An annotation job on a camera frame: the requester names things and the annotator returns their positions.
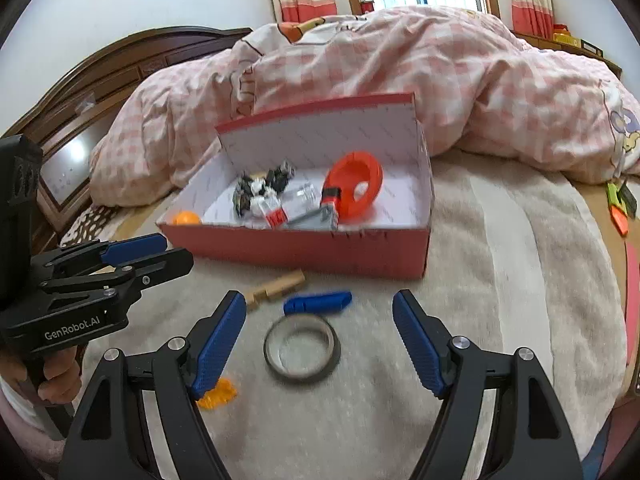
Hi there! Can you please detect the wooden side cabinet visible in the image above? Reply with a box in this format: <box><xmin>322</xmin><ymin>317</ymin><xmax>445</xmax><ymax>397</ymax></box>
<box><xmin>515</xmin><ymin>30</ymin><xmax>623</xmax><ymax>78</ymax></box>

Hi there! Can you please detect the wooden block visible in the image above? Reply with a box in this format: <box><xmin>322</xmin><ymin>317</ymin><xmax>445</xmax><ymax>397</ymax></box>
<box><xmin>244</xmin><ymin>269</ymin><xmax>307</xmax><ymax>311</ymax></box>

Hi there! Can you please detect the blue plastic cylinder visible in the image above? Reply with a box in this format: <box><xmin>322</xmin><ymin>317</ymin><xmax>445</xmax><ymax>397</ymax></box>
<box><xmin>283</xmin><ymin>291</ymin><xmax>352</xmax><ymax>317</ymax></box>

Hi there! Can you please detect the dark tape roll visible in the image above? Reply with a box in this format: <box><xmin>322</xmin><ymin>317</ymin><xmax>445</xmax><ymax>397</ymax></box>
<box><xmin>263</xmin><ymin>314</ymin><xmax>342</xmax><ymax>386</ymax></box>

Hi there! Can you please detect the small black item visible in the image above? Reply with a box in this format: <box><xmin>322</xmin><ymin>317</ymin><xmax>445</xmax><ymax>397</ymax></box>
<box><xmin>619</xmin><ymin>185</ymin><xmax>638</xmax><ymax>218</ymax></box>

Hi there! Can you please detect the black white toy robot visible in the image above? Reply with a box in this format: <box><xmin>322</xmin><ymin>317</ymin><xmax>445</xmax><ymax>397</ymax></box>
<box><xmin>234</xmin><ymin>160</ymin><xmax>296</xmax><ymax>218</ymax></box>

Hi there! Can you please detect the fluffy cream blanket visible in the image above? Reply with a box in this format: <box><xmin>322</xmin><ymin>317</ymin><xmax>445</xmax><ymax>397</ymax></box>
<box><xmin>75</xmin><ymin>150</ymin><xmax>628</xmax><ymax>480</ymax></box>

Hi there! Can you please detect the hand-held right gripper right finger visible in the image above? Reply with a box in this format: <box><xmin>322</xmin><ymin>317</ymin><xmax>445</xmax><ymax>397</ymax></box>
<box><xmin>391</xmin><ymin>288</ymin><xmax>585</xmax><ymax>480</ymax></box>

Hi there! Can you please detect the clear plastic bottle red label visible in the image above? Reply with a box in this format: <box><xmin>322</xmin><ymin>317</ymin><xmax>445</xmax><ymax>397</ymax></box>
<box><xmin>250</xmin><ymin>183</ymin><xmax>321</xmax><ymax>228</ymax></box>

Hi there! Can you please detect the orange-red round lid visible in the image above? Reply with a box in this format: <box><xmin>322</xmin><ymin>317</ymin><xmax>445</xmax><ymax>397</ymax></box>
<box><xmin>322</xmin><ymin>151</ymin><xmax>384</xmax><ymax>221</ymax></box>

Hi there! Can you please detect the red cardboard box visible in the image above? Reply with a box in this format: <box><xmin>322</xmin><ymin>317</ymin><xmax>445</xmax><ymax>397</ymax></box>
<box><xmin>156</xmin><ymin>91</ymin><xmax>435</xmax><ymax>281</ymax></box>

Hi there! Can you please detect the grey building block plate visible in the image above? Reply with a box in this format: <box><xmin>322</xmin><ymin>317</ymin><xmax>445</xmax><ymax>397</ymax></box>
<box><xmin>282</xmin><ymin>207</ymin><xmax>341</xmax><ymax>233</ymax></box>

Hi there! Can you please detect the person's left hand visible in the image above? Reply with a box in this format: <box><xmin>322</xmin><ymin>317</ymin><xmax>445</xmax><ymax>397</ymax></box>
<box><xmin>0</xmin><ymin>345</ymin><xmax>83</xmax><ymax>406</ymax></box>

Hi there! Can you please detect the orange plastic toy piece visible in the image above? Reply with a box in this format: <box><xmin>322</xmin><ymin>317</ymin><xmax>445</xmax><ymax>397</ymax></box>
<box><xmin>196</xmin><ymin>377</ymin><xmax>238</xmax><ymax>410</ymax></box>

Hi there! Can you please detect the pink checked quilt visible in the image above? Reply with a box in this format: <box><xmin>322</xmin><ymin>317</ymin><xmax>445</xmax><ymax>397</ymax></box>
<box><xmin>90</xmin><ymin>5</ymin><xmax>640</xmax><ymax>208</ymax></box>

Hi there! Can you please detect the person's left forearm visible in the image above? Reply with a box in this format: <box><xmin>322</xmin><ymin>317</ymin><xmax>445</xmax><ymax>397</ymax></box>
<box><xmin>0</xmin><ymin>375</ymin><xmax>53</xmax><ymax>463</ymax></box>

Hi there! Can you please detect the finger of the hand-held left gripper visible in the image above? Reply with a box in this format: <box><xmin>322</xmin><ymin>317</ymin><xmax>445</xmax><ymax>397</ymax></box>
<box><xmin>37</xmin><ymin>247</ymin><xmax>195</xmax><ymax>311</ymax></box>
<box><xmin>30</xmin><ymin>232</ymin><xmax>169</xmax><ymax>282</ymax></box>

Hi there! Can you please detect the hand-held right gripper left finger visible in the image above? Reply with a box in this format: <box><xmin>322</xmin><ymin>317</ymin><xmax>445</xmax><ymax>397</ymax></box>
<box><xmin>59</xmin><ymin>289</ymin><xmax>248</xmax><ymax>480</ymax></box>

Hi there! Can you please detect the dark wooden headboard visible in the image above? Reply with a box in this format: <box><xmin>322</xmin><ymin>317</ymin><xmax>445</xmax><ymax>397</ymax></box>
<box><xmin>0</xmin><ymin>27</ymin><xmax>253</xmax><ymax>256</ymax></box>

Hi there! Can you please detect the brown spotted cloth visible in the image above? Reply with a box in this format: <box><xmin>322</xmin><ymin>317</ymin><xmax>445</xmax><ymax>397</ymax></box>
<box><xmin>60</xmin><ymin>204</ymin><xmax>128</xmax><ymax>248</ymax></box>

